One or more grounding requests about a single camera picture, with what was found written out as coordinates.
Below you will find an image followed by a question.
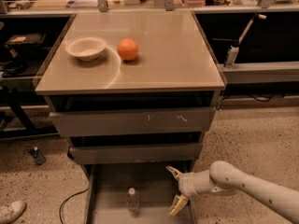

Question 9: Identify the small dark floor device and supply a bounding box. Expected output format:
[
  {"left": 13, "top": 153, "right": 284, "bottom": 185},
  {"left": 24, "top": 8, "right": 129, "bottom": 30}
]
[{"left": 29, "top": 147, "right": 47, "bottom": 165}]

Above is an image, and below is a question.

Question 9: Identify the white paper bowl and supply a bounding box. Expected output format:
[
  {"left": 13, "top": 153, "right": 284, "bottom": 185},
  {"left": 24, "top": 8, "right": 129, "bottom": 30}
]
[{"left": 65, "top": 35, "right": 107, "bottom": 62}]

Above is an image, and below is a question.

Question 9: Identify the orange fruit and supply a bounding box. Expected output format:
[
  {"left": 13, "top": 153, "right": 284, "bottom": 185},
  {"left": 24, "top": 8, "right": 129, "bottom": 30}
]
[{"left": 118, "top": 38, "right": 138, "bottom": 61}]

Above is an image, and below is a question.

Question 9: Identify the black item on shelf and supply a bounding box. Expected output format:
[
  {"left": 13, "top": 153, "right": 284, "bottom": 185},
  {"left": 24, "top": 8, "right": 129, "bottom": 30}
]
[{"left": 5, "top": 33, "right": 46, "bottom": 76}]

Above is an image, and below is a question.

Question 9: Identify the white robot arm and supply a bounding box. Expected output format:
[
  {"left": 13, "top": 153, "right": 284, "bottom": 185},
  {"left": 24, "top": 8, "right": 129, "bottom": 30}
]
[{"left": 165, "top": 161, "right": 299, "bottom": 224}]

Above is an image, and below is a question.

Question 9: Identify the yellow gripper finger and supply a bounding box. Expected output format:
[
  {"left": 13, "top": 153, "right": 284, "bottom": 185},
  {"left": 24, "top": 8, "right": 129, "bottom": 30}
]
[
  {"left": 168, "top": 195, "right": 189, "bottom": 217},
  {"left": 165, "top": 165, "right": 183, "bottom": 180}
]

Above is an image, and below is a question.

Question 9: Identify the clear plastic water bottle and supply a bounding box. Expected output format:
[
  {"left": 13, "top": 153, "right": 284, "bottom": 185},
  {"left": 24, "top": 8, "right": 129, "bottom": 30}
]
[{"left": 126, "top": 188, "right": 139, "bottom": 212}]

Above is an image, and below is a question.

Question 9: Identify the white tube with nozzle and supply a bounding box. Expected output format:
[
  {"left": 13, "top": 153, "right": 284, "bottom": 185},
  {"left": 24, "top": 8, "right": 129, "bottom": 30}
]
[{"left": 223, "top": 13, "right": 267, "bottom": 68}]

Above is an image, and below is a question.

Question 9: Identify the white sneaker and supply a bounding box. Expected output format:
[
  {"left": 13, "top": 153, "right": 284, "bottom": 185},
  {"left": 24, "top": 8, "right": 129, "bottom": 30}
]
[{"left": 0, "top": 200, "right": 26, "bottom": 224}]

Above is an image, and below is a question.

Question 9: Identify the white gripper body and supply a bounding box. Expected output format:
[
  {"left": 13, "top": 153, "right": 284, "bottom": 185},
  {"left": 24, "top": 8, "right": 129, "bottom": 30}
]
[{"left": 178, "top": 170, "right": 215, "bottom": 198}]

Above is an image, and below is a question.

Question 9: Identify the middle grey drawer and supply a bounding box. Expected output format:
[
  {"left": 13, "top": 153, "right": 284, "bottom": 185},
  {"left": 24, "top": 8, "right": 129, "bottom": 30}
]
[{"left": 70, "top": 143, "right": 202, "bottom": 164}]

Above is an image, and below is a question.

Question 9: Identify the grey drawer cabinet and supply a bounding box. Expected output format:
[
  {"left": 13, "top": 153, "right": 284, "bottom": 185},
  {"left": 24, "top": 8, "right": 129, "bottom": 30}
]
[{"left": 35, "top": 10, "right": 226, "bottom": 224}]

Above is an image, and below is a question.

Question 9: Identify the open bottom grey drawer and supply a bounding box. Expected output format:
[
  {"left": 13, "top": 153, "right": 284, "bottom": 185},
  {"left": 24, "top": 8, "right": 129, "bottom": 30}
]
[{"left": 83, "top": 162, "right": 196, "bottom": 224}]

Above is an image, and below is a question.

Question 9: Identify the top grey drawer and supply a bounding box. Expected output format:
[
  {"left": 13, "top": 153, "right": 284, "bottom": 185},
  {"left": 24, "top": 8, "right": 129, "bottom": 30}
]
[{"left": 50, "top": 107, "right": 216, "bottom": 137}]

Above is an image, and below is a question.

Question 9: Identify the black floor cable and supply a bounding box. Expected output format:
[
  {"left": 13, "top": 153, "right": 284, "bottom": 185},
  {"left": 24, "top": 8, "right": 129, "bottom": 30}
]
[{"left": 58, "top": 186, "right": 90, "bottom": 224}]

